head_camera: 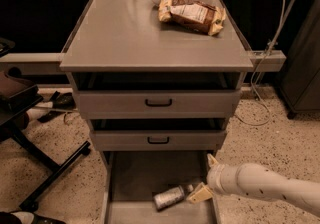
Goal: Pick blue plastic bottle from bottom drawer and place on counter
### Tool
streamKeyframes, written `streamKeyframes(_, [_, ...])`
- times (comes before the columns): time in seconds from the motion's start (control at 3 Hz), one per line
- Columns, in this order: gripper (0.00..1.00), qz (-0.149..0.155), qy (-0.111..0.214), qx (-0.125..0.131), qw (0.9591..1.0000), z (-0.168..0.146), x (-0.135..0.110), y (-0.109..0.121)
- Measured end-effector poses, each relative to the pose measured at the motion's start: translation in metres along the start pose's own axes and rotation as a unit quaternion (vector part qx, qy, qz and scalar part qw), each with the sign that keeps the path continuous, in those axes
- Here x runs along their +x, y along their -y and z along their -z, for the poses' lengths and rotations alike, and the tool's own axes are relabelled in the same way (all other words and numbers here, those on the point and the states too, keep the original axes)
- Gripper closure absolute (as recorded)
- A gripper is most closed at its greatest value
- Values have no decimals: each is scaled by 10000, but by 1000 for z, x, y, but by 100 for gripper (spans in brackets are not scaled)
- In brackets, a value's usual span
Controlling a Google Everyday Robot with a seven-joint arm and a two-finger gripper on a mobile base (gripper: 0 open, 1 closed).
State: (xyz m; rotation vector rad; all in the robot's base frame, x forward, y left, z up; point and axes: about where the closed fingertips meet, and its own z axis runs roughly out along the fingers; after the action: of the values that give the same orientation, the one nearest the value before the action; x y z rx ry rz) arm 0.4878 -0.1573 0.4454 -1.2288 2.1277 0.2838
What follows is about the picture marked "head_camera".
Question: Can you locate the black chair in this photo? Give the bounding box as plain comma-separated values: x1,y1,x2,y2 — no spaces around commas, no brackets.
0,70,90,212

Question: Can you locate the black shoe on floor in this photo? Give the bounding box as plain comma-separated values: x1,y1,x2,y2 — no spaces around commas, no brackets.
38,91,76,123

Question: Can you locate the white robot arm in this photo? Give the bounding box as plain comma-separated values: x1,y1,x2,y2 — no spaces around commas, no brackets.
187,154,320,217

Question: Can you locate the grey middle drawer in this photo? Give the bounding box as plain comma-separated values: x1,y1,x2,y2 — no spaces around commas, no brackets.
90,130,226,151

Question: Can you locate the grey top drawer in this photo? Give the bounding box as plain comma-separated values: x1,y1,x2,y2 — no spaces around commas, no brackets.
73,90,240,119

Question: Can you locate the brown yellow chip bag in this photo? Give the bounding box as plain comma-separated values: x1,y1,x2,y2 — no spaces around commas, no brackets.
158,0,226,36

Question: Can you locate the black white shoe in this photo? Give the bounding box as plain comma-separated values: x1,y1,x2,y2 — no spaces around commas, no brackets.
0,211,66,224

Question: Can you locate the white cable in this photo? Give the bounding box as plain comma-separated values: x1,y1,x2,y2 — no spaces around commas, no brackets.
234,0,288,127

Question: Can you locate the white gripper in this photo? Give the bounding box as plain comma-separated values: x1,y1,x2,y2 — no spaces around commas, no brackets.
186,154,241,204

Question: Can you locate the grey drawer cabinet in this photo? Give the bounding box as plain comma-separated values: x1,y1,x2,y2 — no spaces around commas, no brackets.
59,0,255,224

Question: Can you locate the dark cabinet at right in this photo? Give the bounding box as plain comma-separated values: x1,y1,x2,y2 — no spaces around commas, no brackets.
279,0,320,119

